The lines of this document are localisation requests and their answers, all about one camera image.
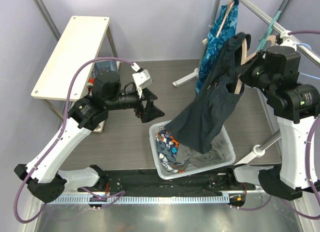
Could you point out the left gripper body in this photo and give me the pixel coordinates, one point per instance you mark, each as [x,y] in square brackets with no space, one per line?
[140,111]

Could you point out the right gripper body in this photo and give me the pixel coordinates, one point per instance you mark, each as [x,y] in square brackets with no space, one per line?
[253,75]

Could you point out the dark navy shorts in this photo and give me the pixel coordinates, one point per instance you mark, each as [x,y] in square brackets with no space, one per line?
[202,120]

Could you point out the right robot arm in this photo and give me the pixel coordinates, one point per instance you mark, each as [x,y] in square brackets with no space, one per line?
[297,109]

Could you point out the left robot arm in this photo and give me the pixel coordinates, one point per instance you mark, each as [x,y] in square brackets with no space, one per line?
[45,180]

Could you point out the teal plastic hanger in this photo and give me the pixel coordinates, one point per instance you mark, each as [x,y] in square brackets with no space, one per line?
[267,33]

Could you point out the light blue hanger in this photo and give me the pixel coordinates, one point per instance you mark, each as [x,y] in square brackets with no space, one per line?
[310,62]

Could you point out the blue floral shorts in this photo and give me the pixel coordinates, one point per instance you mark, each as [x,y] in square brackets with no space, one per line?
[215,44]

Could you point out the beige wooden hanger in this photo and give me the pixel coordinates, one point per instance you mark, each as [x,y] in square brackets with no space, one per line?
[225,17]

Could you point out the white laundry basket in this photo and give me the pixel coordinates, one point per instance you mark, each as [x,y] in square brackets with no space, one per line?
[229,154]

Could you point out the patterned white cloth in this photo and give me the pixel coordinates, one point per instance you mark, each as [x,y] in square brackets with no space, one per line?
[167,149]

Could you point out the grey cloth in basket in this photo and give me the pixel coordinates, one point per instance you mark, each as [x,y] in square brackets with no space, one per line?
[213,156]

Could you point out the blue book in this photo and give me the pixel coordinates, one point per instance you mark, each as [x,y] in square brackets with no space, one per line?
[103,66]

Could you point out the metal clothes rack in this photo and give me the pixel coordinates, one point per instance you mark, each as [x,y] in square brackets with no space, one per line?
[259,150]

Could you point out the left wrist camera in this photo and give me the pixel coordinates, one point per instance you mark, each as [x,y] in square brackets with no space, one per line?
[142,79]

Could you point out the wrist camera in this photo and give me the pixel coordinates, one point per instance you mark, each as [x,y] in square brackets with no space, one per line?
[142,79]
[284,39]

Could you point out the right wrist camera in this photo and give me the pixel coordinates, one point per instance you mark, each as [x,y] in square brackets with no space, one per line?
[284,39]

